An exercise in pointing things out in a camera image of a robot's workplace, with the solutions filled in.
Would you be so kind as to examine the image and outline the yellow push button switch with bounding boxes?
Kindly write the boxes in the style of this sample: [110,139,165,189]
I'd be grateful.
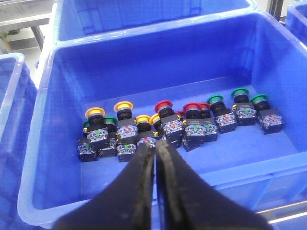
[149,113,166,141]
[136,115,156,149]
[114,101,138,144]
[85,107,109,151]

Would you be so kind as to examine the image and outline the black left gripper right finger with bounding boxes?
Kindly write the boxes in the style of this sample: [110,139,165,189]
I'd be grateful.
[156,140,272,230]

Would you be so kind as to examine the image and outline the rear left blue bin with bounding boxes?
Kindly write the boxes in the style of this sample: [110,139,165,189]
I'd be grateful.
[53,0,257,44]

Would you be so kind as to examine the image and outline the right edge blue bin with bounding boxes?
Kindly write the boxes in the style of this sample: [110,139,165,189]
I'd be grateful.
[285,0,307,46]

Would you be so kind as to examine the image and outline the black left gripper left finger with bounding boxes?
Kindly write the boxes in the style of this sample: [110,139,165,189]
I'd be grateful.
[53,144,154,230]

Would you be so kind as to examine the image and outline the steel shelf frame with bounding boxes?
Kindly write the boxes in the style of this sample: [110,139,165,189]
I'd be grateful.
[0,0,57,55]

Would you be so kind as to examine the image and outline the black switch contact block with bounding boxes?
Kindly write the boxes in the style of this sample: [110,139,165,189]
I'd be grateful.
[116,142,137,162]

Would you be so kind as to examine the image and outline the stainless steel front rail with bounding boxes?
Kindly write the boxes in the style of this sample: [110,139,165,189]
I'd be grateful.
[257,200,307,224]

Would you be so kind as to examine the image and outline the green push button switch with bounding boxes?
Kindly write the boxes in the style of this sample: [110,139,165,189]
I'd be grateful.
[250,94,284,135]
[98,116,118,158]
[207,94,237,134]
[77,121,98,162]
[231,87,257,126]

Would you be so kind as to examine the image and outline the left blue plastic bin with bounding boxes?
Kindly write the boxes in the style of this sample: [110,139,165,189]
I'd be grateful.
[17,11,307,228]

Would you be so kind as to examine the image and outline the far left blue bin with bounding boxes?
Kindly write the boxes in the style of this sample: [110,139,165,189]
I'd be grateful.
[0,53,37,230]

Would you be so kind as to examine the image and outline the red push button switch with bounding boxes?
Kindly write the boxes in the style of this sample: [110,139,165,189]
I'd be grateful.
[200,103,218,142]
[183,102,205,151]
[154,100,184,143]
[175,111,185,122]

